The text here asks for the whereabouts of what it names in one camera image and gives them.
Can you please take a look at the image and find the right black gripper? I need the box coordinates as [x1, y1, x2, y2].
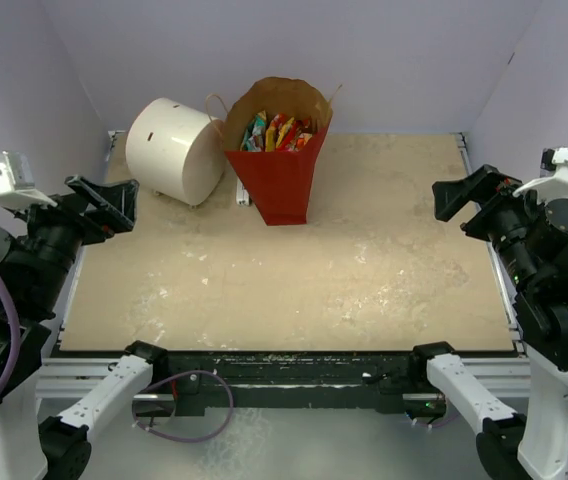
[432, 159, 552, 285]

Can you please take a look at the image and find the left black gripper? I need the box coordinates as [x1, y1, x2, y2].
[10, 171, 140, 310]

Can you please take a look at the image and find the red paper bag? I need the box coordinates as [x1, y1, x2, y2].
[214, 76, 333, 226]

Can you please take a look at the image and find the colourful candy packet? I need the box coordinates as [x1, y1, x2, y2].
[265, 113, 313, 152]

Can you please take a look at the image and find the teal candy packet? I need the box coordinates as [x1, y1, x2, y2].
[240, 111, 267, 152]

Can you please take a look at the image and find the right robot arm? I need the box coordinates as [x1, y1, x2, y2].
[408, 165, 568, 479]

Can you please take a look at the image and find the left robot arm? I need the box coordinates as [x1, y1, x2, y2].
[0, 176, 170, 479]

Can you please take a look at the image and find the white cylinder container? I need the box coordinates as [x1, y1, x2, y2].
[125, 98, 226, 206]

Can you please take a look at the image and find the small white block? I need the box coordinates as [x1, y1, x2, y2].
[235, 179, 251, 206]

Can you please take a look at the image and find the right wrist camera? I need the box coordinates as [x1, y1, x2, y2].
[513, 147, 568, 203]

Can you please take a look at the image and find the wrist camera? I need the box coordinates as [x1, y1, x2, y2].
[513, 147, 568, 203]
[0, 150, 57, 211]

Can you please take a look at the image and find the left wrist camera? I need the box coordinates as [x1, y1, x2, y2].
[0, 150, 57, 211]

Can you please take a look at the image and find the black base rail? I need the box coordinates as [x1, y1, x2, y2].
[108, 349, 465, 416]

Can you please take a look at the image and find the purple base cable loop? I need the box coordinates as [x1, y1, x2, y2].
[131, 369, 235, 443]

